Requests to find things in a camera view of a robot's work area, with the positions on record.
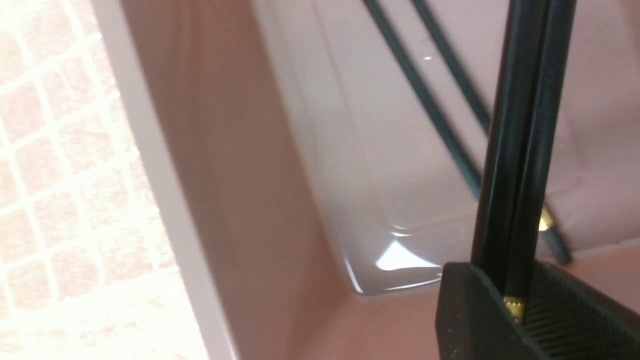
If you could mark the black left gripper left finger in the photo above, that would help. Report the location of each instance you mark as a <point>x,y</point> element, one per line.
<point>472,322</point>

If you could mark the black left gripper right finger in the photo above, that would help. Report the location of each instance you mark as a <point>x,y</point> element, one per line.
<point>571,320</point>

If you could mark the black chopstick gold band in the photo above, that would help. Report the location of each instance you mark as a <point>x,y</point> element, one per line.
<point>531,214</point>
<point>525,22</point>

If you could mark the black chopstick in bin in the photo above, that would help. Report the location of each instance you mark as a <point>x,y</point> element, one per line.
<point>461,158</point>
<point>460,75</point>

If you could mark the pink plastic bin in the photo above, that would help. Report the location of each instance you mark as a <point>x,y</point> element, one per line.
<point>309,201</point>

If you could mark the pink checkered tablecloth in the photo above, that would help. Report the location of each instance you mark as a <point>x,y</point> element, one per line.
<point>87,270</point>

